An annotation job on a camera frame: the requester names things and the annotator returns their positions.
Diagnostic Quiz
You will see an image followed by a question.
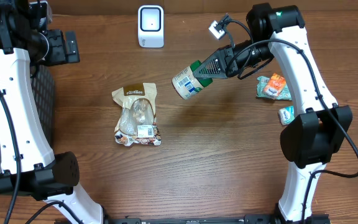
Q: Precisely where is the green lid jar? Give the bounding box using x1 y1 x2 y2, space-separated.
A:
172 60 213 100

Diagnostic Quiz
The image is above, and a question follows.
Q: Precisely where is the orange tissue pack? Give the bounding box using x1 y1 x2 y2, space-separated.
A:
262 73 287 99

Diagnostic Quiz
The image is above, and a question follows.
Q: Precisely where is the large teal wipes pack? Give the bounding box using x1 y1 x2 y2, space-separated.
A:
257 76 291 101

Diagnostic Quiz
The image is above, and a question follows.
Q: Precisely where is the small teal tissue pack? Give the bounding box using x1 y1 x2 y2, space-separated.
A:
278 106 295 126

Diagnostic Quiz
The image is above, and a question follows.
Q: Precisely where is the brown snack bag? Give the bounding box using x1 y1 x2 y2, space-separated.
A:
112 83 162 147

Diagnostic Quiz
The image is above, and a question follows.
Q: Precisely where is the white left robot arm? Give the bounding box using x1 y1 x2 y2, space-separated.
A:
0 1 108 223

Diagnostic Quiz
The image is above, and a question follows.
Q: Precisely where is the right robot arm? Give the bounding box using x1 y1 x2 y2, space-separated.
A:
193 3 352 223

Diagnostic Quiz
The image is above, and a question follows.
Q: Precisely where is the grey plastic basket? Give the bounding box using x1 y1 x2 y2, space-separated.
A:
0 65 56 181

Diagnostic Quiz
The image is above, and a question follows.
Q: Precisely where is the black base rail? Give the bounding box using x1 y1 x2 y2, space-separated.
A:
112 213 331 224

